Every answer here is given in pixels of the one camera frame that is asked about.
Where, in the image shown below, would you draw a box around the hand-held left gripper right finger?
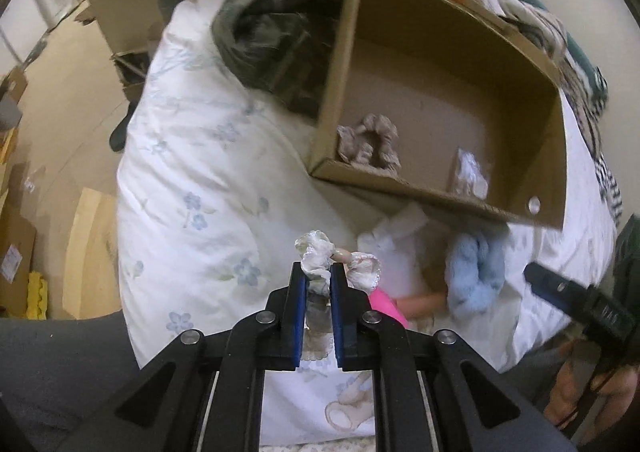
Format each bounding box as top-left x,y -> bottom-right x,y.
330,263 -> 577,452

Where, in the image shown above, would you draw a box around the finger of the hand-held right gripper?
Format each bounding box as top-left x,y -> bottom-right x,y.
523,262 -> 597,319

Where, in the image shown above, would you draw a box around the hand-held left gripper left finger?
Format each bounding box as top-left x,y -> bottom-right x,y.
48,262 -> 308,452

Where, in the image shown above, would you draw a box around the small white scrunchie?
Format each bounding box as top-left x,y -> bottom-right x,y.
452,148 -> 489,199

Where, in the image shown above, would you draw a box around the beige scrunchie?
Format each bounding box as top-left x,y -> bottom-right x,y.
337,113 -> 402,171

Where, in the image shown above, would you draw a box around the brown cardboard box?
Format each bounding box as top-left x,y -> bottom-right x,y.
309,0 -> 568,229

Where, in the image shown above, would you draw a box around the pink soft item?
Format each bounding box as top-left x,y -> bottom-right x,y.
367,287 -> 409,329

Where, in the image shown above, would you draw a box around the person's right hand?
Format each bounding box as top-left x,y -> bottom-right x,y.
544,341 -> 628,429

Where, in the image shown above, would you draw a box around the dark green cloth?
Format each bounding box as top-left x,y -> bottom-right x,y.
612,213 -> 640,285

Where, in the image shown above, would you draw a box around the light blue fluffy scrunchie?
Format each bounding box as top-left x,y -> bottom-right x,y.
446,229 -> 507,319

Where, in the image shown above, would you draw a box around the skin-coloured doll limb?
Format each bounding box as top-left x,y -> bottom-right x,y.
397,295 -> 447,321

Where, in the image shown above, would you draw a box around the white folded cloth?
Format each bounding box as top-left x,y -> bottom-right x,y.
357,205 -> 432,298

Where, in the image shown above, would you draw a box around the white bear print cloth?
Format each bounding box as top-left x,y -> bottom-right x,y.
262,332 -> 382,446

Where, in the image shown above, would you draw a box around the black white striped blanket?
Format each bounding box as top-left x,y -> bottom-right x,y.
559,57 -> 624,229

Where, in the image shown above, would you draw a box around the white floral duvet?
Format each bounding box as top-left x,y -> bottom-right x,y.
116,0 -> 619,374

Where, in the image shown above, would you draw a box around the dark green pillow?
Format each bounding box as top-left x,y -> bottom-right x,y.
496,0 -> 609,100

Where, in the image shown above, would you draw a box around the person's grey trousers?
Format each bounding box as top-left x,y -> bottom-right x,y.
0,315 -> 147,452

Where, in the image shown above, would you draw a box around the yellow plastic item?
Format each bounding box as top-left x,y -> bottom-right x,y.
26,272 -> 49,321

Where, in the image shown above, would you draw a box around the dark camouflage garment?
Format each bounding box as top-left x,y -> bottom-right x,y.
211,0 -> 352,119

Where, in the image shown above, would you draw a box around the cardboard carton with label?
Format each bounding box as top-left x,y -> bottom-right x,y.
0,211 -> 39,319

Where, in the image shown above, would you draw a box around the large open cardboard carton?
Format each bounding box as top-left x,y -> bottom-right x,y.
81,0 -> 167,60

